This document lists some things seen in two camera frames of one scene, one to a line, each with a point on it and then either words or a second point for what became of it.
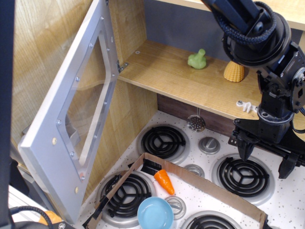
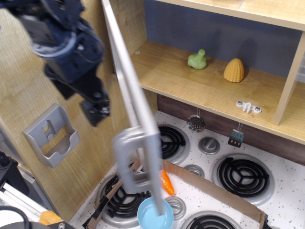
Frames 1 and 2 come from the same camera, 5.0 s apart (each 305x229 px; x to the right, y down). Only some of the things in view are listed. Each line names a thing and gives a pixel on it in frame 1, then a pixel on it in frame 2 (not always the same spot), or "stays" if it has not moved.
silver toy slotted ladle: (196, 122) stays
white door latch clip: (247, 106) stays
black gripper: (271, 132) → (87, 86)
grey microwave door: (56, 147) → (137, 151)
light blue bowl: (155, 213) stays
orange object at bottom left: (53, 217) stays
